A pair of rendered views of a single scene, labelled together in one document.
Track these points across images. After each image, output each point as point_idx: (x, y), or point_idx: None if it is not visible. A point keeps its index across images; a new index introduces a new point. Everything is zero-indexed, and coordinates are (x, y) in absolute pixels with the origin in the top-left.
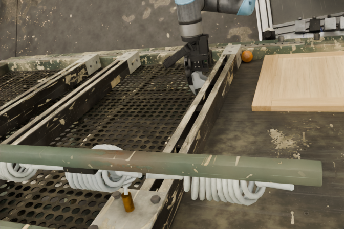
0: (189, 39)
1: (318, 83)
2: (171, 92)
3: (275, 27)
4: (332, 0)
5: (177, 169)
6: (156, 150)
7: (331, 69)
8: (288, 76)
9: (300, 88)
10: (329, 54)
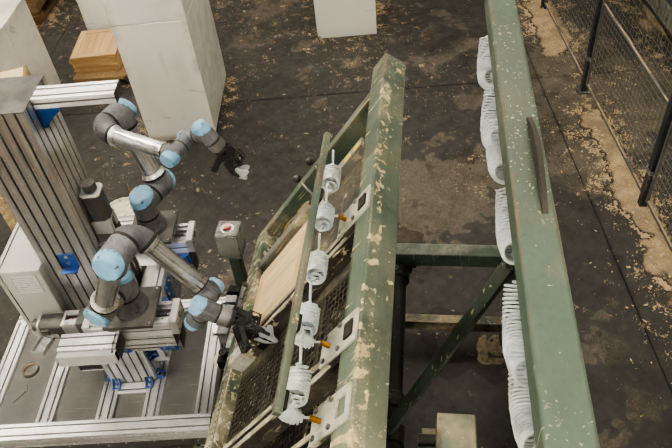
0: (233, 314)
1: (285, 270)
2: (270, 371)
3: (198, 410)
4: (188, 357)
5: (323, 161)
6: (322, 304)
7: (274, 276)
8: (275, 294)
9: (287, 275)
10: (259, 292)
